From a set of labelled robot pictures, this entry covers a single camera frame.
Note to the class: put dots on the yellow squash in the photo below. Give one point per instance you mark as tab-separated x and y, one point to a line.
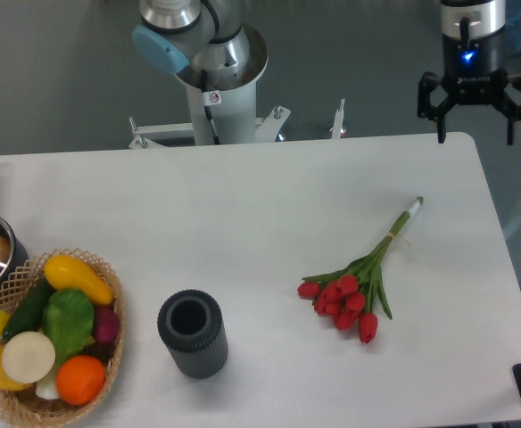
64	272

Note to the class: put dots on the red tulip bouquet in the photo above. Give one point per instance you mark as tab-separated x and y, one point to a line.
348	295

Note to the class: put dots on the orange fruit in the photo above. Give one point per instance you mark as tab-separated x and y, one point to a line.
80	379

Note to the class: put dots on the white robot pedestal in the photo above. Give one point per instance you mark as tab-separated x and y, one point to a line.
222	116

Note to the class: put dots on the woven wicker basket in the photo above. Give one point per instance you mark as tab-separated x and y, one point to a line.
25	408

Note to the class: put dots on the white metal base frame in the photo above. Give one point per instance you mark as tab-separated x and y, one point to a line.
269	129

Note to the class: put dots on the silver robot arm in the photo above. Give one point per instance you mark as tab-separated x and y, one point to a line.
219	59

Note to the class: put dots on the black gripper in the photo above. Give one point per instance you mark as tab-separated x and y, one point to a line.
473	67

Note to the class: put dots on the purple red onion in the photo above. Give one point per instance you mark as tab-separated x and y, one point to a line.
106	325

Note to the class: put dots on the dark grey ribbed vase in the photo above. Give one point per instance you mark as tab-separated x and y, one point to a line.
191	326

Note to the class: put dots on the green lettuce leaf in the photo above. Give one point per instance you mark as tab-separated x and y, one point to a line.
68	321

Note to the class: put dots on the white onion half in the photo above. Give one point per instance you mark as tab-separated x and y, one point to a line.
28	357

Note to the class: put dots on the green cucumber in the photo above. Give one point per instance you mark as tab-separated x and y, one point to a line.
29	313

